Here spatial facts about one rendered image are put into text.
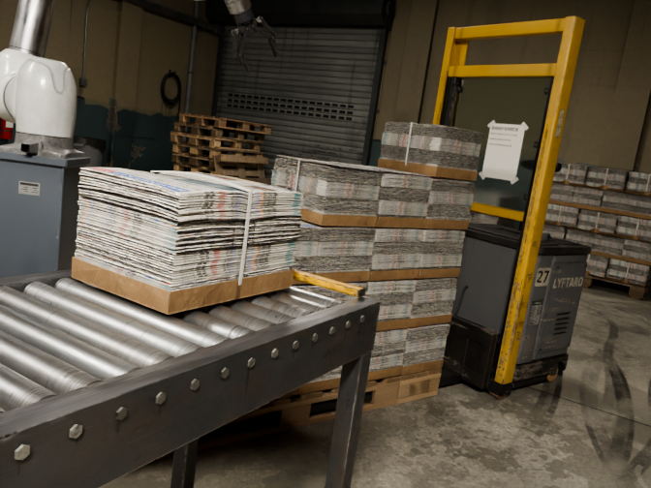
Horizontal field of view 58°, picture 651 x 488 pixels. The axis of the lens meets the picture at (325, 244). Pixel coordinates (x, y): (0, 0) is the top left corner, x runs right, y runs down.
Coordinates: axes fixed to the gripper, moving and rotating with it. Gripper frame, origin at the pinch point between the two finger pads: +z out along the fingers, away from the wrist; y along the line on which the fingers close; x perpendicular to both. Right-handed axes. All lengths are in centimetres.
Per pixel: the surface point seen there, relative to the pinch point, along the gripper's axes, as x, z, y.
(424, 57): -478, 253, -423
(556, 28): 30, 42, -129
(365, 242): 42, 72, 3
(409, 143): 16, 60, -46
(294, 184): 22, 43, 15
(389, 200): 39, 64, -15
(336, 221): 43, 55, 12
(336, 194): 41, 46, 7
